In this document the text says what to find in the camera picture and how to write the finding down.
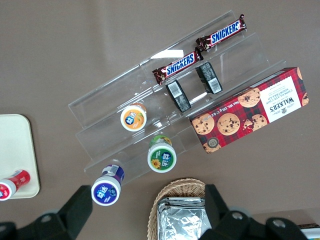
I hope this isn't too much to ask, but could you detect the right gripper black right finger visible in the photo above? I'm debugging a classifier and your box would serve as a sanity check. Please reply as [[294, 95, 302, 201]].
[[199, 184, 266, 240]]

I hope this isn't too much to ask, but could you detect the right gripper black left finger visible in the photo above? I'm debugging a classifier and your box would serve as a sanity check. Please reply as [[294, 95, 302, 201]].
[[18, 185, 94, 240]]

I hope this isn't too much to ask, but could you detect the light wicker basket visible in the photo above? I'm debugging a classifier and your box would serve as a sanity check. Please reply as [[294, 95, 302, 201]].
[[146, 177, 207, 240]]

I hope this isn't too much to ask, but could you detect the beige plastic tray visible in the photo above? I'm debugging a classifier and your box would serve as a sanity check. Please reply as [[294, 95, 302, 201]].
[[0, 113, 41, 200]]

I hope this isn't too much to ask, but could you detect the blue label gum jar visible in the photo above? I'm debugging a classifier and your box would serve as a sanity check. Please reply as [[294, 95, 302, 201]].
[[90, 163, 125, 207]]

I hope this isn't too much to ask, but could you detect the silver foil snack bag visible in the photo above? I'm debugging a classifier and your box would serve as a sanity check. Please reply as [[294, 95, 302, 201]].
[[156, 196, 213, 240]]

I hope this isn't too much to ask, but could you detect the red label gum jar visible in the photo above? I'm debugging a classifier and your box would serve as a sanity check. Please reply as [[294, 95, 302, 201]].
[[0, 169, 31, 202]]

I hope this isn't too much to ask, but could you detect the white snack bin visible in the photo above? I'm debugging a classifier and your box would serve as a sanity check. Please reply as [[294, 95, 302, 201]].
[[298, 223, 320, 240]]

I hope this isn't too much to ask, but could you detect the green label gum jar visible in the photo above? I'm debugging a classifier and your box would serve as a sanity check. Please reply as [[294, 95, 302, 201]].
[[147, 134, 178, 174]]

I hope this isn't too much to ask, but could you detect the orange label gum jar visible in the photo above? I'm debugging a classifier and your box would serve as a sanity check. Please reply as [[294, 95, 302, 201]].
[[120, 102, 148, 133]]

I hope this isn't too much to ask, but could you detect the clear acrylic stepped display stand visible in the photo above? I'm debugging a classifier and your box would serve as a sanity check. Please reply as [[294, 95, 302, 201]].
[[67, 9, 287, 187]]

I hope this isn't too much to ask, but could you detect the red Walker's cookie box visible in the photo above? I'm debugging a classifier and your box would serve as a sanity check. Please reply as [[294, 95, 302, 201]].
[[189, 66, 310, 154]]

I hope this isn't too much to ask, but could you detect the small black box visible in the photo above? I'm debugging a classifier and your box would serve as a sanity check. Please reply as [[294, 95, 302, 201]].
[[195, 61, 223, 95], [165, 79, 192, 113]]

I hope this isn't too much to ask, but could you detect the Snickers chocolate bar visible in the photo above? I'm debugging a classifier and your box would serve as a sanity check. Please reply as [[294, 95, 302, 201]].
[[152, 47, 204, 86], [195, 14, 248, 53]]

